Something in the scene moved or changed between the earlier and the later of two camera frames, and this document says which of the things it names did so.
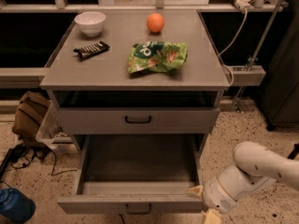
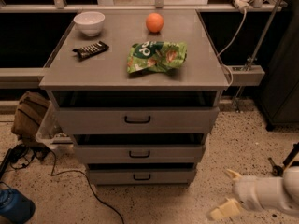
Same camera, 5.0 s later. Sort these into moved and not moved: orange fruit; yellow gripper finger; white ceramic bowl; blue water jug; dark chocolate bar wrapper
Moved: yellow gripper finger
Not moved: dark chocolate bar wrapper; white ceramic bowl; orange fruit; blue water jug
